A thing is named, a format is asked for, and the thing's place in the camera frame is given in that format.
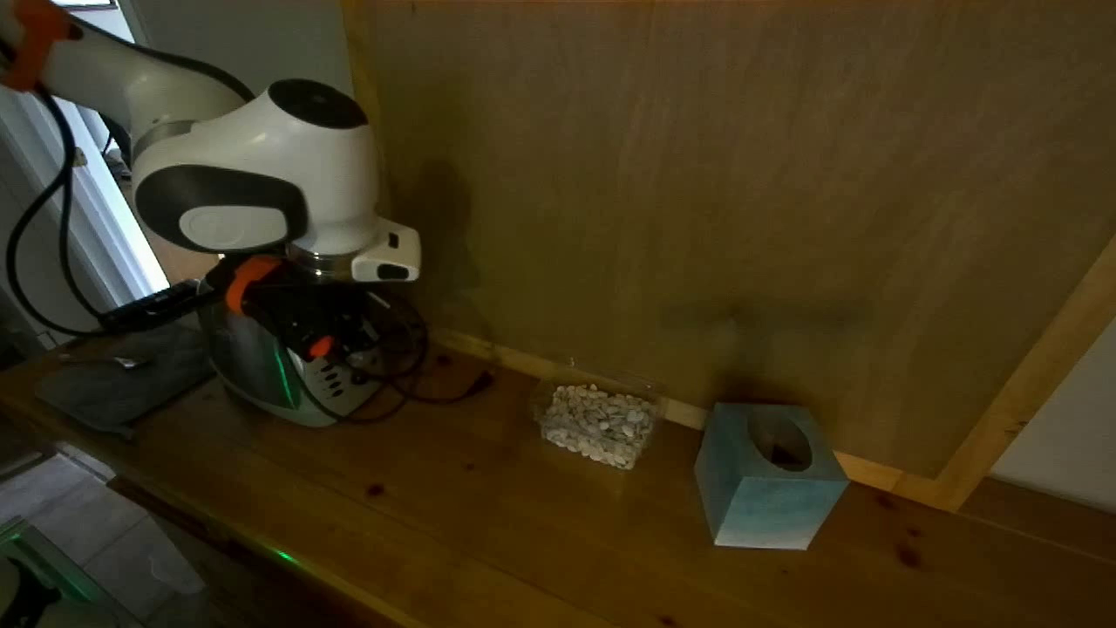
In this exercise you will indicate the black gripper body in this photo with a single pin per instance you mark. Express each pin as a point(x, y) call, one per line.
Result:
point(299, 307)

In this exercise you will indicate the stainless steel two-slot toaster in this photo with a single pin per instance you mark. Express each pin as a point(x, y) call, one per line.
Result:
point(261, 373)

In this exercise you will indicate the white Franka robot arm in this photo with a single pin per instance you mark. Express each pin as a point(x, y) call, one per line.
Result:
point(291, 150)

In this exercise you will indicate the small metal spoon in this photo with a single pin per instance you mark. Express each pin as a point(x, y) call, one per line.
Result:
point(124, 361)

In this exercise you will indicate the grey cloth mat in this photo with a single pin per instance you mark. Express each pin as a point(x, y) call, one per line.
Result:
point(127, 377)

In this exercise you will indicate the large plywood board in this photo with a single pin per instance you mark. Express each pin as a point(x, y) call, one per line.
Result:
point(755, 177)

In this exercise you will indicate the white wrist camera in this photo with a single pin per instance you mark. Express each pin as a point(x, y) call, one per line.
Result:
point(388, 252)

